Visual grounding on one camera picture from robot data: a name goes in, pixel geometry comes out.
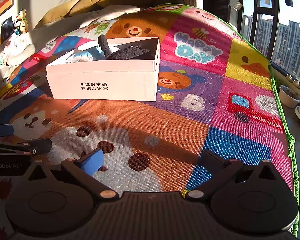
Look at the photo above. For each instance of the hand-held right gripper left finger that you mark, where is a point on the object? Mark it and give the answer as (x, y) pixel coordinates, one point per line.
(90, 162)

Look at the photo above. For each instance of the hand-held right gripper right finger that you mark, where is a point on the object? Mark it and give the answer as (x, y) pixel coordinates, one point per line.
(212, 163)

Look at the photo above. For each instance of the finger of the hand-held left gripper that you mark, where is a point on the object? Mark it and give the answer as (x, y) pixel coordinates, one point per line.
(40, 146)
(1, 131)

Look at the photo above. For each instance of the white cardboard box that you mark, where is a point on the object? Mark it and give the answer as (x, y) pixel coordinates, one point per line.
(102, 85)

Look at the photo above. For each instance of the blue white tissue packet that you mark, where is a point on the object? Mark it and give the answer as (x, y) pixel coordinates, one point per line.
(82, 56)

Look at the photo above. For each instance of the black plush toy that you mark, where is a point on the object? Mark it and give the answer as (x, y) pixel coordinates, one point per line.
(130, 53)

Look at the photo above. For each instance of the colourful cartoon play mat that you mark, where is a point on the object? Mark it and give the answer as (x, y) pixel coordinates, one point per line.
(190, 105)

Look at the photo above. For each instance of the white cloth bundle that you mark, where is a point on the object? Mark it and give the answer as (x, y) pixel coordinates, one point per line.
(18, 50)

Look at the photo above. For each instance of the round white plant pot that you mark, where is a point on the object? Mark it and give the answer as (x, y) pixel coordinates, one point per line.
(290, 97)

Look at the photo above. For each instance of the black cushion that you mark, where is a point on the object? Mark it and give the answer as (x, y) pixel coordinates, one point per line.
(7, 28)

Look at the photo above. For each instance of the yellow bear plush toy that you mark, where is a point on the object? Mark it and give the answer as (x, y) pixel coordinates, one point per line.
(22, 22)

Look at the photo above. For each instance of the cream sofa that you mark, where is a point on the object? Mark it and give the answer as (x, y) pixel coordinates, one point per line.
(55, 30)

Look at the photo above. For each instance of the small windowsill figurine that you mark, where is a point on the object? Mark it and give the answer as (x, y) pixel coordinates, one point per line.
(296, 84)
(289, 77)

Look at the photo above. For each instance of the yellow pillow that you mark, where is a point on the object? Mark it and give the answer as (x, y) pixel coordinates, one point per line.
(90, 1)
(57, 12)

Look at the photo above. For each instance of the apartment buildings outside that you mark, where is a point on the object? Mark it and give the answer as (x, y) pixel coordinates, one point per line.
(295, 47)

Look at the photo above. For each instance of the white blanket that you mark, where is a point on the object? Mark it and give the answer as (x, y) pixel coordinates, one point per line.
(110, 15)

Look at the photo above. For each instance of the dark curtain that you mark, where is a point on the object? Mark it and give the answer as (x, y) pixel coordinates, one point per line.
(215, 0)

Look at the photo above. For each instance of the black window frame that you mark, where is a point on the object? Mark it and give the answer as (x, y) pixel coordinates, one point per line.
(275, 30)

